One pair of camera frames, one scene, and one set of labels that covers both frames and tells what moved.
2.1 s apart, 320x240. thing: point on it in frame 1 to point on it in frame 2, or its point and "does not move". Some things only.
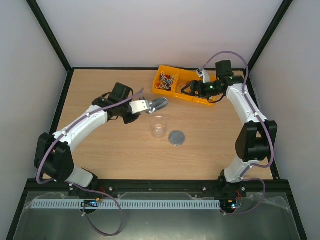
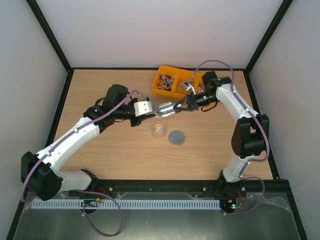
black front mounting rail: (274, 188) does not move
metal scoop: (156, 104) to (167, 109)
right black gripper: (195, 88) to (190, 102)
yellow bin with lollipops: (165, 80) does not move
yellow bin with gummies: (184, 77) does not move
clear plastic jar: (158, 124) does not move
